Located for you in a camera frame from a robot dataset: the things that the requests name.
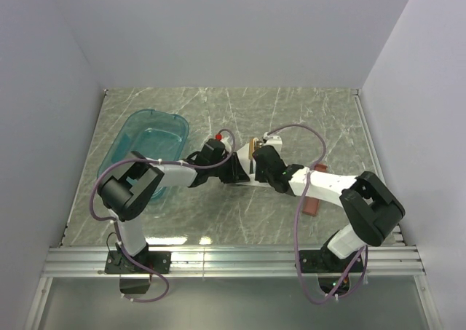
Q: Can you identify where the gold knife green handle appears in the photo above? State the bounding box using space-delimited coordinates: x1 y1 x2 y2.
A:
248 138 256 174

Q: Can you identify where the white paper napkin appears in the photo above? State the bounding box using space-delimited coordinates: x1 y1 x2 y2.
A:
237 144 271 188

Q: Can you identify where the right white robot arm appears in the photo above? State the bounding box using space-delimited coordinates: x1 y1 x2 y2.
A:
252 145 406 272

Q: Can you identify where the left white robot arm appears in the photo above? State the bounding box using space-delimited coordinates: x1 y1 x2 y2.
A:
97 138 254 267

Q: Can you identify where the brown utensil tray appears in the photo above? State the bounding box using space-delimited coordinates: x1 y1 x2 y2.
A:
301 162 328 217

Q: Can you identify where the teal transparent plastic bin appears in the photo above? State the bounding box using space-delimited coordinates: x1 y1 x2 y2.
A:
97 109 190 202

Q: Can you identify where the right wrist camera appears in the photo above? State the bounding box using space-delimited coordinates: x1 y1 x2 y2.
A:
259 135 283 159

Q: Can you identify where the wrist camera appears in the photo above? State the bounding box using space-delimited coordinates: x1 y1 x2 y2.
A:
259 135 283 159
215 133 235 153

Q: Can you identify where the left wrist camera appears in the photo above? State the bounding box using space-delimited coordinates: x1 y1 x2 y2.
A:
215 133 235 153

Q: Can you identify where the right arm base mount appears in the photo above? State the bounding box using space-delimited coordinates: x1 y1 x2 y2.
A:
299 249 357 274

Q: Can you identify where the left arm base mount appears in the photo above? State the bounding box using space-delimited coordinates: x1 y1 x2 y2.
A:
104 251 171 275

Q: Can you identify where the aluminium front rail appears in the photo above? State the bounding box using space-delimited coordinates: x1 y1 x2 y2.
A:
42 245 425 278

